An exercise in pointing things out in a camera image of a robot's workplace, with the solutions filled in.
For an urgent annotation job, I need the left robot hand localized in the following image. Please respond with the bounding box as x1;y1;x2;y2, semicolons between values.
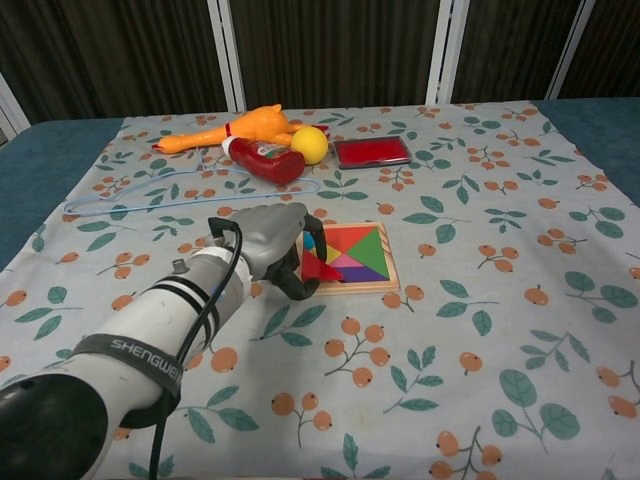
233;202;330;303

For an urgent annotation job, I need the red triangle piece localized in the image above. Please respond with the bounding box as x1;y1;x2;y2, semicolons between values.
301;253;345;285

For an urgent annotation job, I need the large red tangram triangle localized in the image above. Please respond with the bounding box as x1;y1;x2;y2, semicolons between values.
323;224;380;252

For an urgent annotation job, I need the pink tangram triangle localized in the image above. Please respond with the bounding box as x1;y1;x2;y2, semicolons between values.
329;252;369;270

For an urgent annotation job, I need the green tangram triangle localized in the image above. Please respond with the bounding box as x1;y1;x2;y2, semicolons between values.
347;226;391;280

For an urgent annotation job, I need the wooden tangram tray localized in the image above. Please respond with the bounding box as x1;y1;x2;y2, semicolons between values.
294;221;403;297

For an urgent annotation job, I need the red ketchup bottle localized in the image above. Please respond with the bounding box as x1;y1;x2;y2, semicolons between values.
222;137;306;187

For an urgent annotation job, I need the yellow foam ball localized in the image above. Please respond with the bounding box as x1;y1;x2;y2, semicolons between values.
291;127;330;166

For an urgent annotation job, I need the orange rubber chicken toy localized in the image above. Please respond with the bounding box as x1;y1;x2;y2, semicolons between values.
151;103;334;156

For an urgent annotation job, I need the red ink pad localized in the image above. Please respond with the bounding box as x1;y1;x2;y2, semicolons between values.
332;137;412;170

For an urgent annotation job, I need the dark slatted screen panel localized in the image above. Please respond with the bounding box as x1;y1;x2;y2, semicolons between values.
0;0;226;124
232;0;441;110
559;0;640;100
449;0;571;104

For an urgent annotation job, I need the floral table cloth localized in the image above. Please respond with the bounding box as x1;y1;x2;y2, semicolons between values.
0;101;640;480

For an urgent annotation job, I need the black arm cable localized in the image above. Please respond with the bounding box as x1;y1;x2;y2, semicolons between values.
149;217;245;480

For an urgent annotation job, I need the blue wire hanger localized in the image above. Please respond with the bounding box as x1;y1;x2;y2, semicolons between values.
63;147;321;217

